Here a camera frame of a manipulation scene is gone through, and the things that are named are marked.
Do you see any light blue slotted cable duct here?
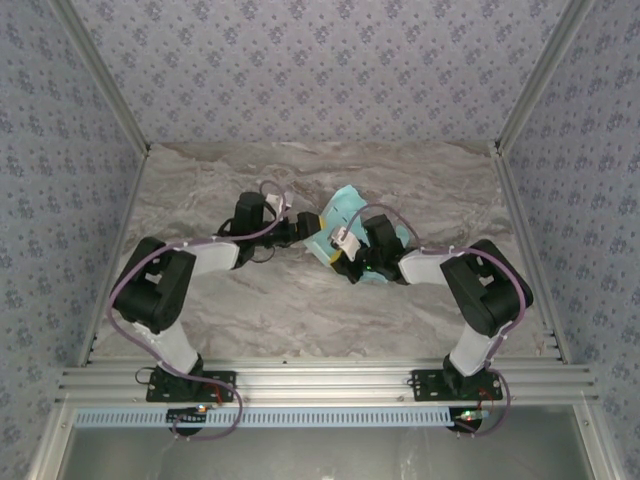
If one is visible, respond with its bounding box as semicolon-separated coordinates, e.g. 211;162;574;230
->
73;405;494;429

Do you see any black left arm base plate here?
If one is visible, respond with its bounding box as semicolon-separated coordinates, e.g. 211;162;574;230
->
145;370;237;404

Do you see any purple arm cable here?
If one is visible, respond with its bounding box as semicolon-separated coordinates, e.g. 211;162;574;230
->
108;180;296;442
339;202;534;440

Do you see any aluminium frame post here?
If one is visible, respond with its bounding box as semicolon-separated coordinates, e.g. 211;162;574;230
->
492;0;599;154
47;0;152;154

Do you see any light blue paper box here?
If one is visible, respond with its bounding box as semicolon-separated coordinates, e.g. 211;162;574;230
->
302;183;412;287

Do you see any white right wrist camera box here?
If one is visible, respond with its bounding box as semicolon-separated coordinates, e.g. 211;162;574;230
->
331;225;362;262

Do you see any aluminium mounting rail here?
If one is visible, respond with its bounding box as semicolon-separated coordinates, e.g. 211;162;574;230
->
54;355;600;407

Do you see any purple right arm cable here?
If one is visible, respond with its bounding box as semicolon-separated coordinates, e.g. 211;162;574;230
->
339;202;534;440

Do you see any black usb adapter board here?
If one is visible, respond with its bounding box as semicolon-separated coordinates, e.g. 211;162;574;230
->
167;405;209;427
452;407;490;432

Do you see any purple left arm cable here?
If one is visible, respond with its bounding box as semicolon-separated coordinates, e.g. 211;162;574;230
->
108;180;296;442

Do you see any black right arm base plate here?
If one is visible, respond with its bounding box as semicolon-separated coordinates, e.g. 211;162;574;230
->
410;368;504;403

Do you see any grey metal panel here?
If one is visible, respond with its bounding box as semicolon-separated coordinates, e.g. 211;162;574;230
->
29;403;629;480

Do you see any aluminium side rail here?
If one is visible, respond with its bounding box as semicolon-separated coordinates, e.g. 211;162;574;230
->
77;147;151;369
491;144;572;365

